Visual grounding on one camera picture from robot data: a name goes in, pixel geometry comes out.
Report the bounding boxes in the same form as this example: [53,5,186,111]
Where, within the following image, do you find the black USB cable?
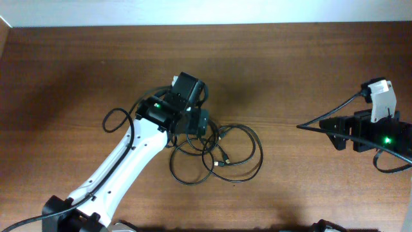
[201,124,265,184]
[169,121,231,186]

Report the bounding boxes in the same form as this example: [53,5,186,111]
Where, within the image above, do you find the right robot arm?
[319,110,411,158]

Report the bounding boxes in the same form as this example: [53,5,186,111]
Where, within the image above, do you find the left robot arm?
[41,72,209,231]

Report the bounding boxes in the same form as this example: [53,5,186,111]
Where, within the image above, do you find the right camera black cable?
[295,92,412,165]

